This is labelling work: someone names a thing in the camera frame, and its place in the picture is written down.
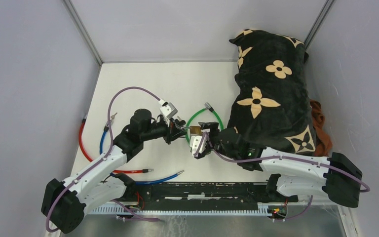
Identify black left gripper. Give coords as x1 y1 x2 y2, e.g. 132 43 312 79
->
141 116 186 144

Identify green cable lock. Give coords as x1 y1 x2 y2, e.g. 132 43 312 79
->
186 102 224 131

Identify blue cable lock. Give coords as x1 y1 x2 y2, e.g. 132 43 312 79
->
99 123 184 185

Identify brass padlock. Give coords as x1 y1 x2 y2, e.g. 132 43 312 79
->
187 126 202 136

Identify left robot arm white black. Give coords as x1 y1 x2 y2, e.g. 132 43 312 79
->
41 109 186 234

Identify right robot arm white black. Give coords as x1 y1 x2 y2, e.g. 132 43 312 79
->
187 122 371 208

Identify silver keys of blue lock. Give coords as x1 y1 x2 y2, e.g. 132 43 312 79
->
110 113 117 121

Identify black floral pillow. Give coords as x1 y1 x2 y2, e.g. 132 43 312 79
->
227 29 316 156

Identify brown cloth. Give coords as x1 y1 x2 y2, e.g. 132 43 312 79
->
310 99 333 157

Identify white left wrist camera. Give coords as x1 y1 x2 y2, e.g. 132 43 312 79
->
158 99 178 124

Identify red cable lock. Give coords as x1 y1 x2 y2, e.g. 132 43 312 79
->
78 114 154 176

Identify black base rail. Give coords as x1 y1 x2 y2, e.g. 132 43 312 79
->
118 182 299 215

